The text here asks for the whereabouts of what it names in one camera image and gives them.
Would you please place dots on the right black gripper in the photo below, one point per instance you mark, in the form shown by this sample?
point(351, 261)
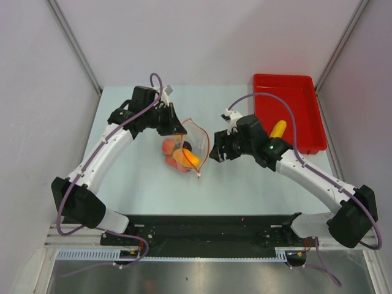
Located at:
point(222, 138)

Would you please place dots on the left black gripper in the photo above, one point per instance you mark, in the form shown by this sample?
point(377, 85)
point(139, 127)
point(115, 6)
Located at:
point(173, 125)

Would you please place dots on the clear zip top bag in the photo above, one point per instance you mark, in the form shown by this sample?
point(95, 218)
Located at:
point(199, 139)

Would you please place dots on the orange fake mango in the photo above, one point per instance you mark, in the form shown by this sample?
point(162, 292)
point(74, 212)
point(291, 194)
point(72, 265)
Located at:
point(185, 158)

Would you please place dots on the red fake chili pepper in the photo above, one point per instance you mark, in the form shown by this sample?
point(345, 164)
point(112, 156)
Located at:
point(173, 164)

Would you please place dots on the yellow fake corn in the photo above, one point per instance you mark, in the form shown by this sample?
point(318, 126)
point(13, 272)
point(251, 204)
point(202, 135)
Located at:
point(278, 129)

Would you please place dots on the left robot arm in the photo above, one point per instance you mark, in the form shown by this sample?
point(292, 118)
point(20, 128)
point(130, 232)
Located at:
point(76, 195)

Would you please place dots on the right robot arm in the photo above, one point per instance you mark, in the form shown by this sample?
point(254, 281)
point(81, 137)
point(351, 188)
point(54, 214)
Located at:
point(352, 211)

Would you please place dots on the dark fake food piece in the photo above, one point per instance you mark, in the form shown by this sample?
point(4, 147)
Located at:
point(186, 145)

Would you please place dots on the red plastic bin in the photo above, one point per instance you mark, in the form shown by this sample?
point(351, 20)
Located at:
point(298, 92)

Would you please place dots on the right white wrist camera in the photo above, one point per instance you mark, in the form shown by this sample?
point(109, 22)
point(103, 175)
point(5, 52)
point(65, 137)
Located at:
point(231, 117)

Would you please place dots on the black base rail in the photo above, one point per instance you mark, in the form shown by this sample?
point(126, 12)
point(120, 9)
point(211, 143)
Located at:
point(218, 235)

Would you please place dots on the left aluminium frame post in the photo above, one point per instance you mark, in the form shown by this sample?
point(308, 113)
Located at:
point(73, 43)

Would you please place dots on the aluminium frame post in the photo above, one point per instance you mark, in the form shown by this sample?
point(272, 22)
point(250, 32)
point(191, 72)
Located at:
point(73, 43)
point(344, 38)

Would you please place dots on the white cable duct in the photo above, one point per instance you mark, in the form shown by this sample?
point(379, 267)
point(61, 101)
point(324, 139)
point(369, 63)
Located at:
point(126, 255)

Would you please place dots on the right aluminium frame post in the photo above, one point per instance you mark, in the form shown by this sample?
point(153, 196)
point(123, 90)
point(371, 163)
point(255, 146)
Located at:
point(344, 38)

